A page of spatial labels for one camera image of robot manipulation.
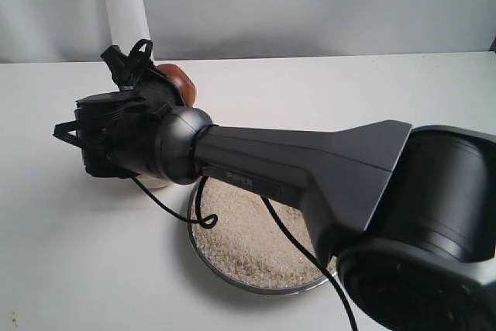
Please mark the round steel tray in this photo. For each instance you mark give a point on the round steel tray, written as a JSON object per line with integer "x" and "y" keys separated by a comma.
{"x": 248, "y": 286}

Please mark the white backdrop cloth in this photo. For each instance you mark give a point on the white backdrop cloth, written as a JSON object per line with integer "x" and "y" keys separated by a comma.
{"x": 79, "y": 30}

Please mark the brown wooden cup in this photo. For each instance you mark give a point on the brown wooden cup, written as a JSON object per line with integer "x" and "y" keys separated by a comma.
{"x": 181, "y": 80}

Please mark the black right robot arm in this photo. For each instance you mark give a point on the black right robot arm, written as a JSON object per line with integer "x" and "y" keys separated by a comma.
{"x": 408, "y": 213}

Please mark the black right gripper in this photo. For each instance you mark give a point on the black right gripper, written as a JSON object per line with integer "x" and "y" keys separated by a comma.
{"x": 118, "y": 130}

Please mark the rice in steel tray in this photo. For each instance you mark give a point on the rice in steel tray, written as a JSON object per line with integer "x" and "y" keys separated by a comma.
{"x": 248, "y": 238}

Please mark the cream ceramic bowl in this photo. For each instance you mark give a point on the cream ceramic bowl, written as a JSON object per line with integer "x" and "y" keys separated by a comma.
{"x": 152, "y": 182}

